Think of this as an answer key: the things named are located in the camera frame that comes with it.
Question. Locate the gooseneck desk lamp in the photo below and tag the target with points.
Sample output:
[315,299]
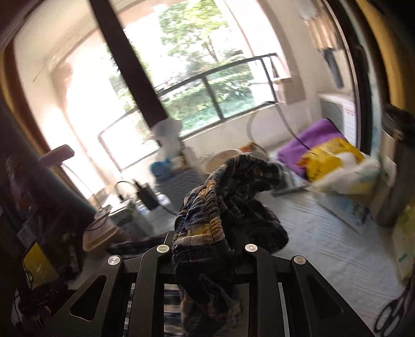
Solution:
[56,155]

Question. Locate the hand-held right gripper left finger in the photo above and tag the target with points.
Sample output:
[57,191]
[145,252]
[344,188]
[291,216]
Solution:
[152,275]

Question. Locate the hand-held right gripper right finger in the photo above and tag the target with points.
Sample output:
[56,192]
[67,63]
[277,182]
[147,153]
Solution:
[259,275]

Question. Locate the yellow plastic bag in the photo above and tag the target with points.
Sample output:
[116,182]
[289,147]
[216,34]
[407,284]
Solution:
[330,155]

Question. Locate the blue bag in basket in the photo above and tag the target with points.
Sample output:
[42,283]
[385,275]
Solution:
[160,170]

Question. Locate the balcony railing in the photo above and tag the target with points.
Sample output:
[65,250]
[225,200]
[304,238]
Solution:
[207,87]

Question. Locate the purple cloth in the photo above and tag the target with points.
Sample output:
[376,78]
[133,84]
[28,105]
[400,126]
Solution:
[308,142]

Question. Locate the dark window frame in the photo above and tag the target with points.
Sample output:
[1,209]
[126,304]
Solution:
[129,61]

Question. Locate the hanging clothes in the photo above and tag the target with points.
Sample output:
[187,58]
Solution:
[324,39]

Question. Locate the white plastic bag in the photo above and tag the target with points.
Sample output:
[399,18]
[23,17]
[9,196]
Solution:
[350,184]

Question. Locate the black scissors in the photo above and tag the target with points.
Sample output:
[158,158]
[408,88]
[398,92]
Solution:
[390,311]

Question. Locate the black charger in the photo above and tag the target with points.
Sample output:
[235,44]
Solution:
[147,196]

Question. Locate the white outdoor air conditioner unit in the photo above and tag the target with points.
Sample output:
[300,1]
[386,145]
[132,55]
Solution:
[338,115]

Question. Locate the yellow curtain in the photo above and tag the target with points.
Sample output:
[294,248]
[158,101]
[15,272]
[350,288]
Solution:
[385,48]

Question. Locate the beige cardboard box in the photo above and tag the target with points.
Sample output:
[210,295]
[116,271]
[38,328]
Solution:
[290,90]

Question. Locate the steel thermos tumbler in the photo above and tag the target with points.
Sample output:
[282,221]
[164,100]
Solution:
[394,162]

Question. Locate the plaid pants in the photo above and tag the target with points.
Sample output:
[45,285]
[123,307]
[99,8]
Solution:
[227,207]

